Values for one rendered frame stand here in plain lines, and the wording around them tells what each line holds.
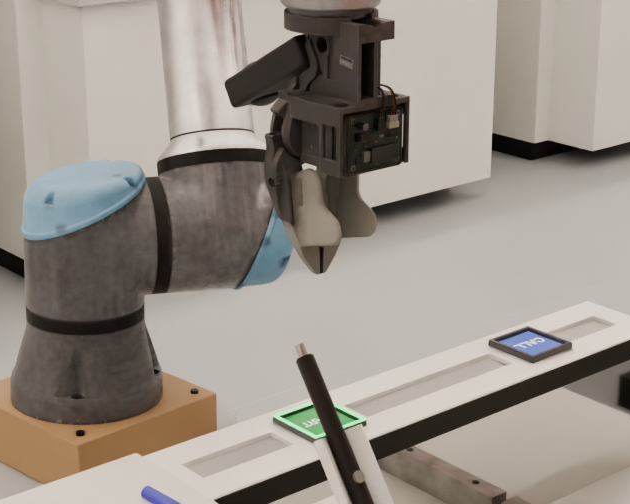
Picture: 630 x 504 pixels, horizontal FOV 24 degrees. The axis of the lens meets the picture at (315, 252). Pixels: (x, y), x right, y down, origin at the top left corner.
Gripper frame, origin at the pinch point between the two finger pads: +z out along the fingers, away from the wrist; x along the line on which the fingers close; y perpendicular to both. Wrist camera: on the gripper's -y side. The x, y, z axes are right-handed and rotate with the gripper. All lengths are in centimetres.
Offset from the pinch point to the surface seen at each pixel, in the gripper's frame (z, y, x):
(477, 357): 14.7, -0.6, 20.4
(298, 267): 111, -243, 198
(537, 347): 14.2, 2.0, 25.7
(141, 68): 45, -256, 152
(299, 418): 14.2, -0.4, -1.1
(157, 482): 14.1, 1.5, -16.7
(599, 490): 28.6, 7.0, 30.1
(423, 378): 14.8, -0.6, 13.5
